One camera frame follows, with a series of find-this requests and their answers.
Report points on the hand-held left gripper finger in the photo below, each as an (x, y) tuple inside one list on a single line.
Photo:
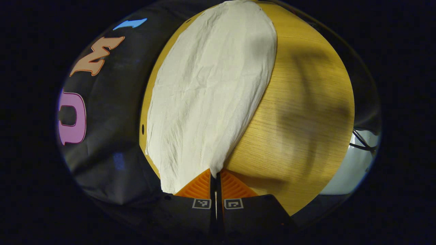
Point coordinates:
[(213, 194), (219, 197)]

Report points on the white jeans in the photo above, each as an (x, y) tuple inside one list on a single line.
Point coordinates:
[(211, 85)]

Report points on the black backdrop cloth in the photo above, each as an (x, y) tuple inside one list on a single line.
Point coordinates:
[(115, 102)]

